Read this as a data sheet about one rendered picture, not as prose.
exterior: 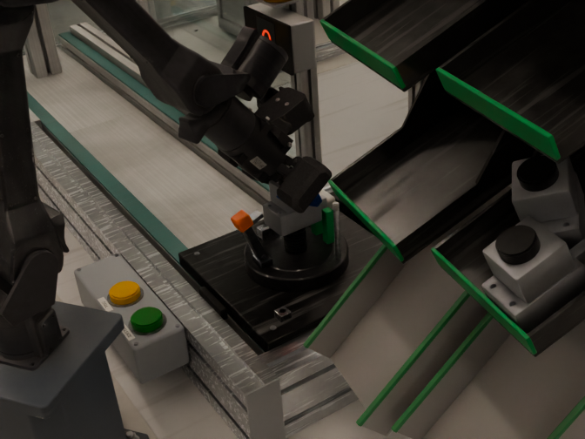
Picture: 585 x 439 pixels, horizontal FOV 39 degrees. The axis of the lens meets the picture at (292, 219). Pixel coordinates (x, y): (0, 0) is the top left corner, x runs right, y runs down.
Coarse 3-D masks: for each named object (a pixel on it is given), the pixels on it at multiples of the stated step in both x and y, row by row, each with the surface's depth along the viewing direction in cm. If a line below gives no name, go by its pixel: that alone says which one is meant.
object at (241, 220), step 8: (232, 216) 102; (240, 216) 101; (248, 216) 101; (256, 216) 102; (240, 224) 101; (248, 224) 101; (248, 232) 102; (248, 240) 103; (256, 240) 104; (256, 248) 104; (256, 256) 106; (264, 256) 105
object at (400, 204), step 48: (432, 96) 79; (384, 144) 80; (432, 144) 79; (480, 144) 76; (336, 192) 79; (384, 192) 78; (432, 192) 75; (480, 192) 70; (384, 240) 71; (432, 240) 71
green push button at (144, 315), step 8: (136, 312) 102; (144, 312) 102; (152, 312) 102; (160, 312) 102; (136, 320) 101; (144, 320) 101; (152, 320) 101; (160, 320) 101; (136, 328) 101; (144, 328) 100; (152, 328) 101
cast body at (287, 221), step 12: (276, 192) 103; (264, 204) 105; (276, 204) 104; (324, 204) 108; (264, 216) 106; (276, 216) 103; (288, 216) 103; (300, 216) 104; (312, 216) 105; (276, 228) 104; (288, 228) 104; (300, 228) 105
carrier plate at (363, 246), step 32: (256, 224) 118; (352, 224) 117; (192, 256) 112; (224, 256) 112; (352, 256) 110; (224, 288) 106; (256, 288) 105; (320, 288) 104; (256, 320) 100; (288, 320) 99; (320, 320) 99
